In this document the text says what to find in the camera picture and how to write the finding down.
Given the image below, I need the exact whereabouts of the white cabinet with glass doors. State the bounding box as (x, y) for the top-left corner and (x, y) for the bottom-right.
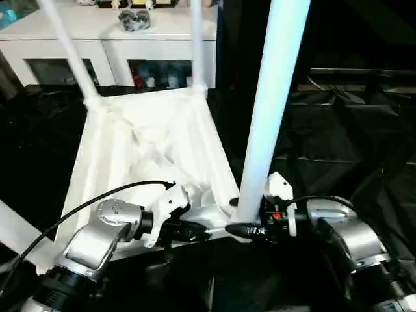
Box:
(0, 3), (218, 89)

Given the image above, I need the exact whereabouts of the black plastic mat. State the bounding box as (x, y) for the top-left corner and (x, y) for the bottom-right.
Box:
(0, 83), (416, 312)

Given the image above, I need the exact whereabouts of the white plastic table top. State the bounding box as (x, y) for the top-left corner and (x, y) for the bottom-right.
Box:
(35, 86), (257, 274)

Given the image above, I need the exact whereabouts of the dark metal rod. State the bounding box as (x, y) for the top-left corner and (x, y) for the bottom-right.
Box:
(310, 68), (416, 78)

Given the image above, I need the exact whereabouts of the clear bag of black parts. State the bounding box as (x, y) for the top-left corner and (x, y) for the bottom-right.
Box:
(118, 8), (153, 33)

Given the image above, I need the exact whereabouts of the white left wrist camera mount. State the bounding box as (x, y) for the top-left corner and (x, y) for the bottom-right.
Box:
(142, 183), (192, 250)

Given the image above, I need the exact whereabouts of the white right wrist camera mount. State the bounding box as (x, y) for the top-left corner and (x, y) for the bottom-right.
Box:
(263, 171), (299, 237)

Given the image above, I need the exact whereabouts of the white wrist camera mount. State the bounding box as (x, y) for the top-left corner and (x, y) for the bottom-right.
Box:
(263, 171), (299, 237)
(142, 183), (192, 250)

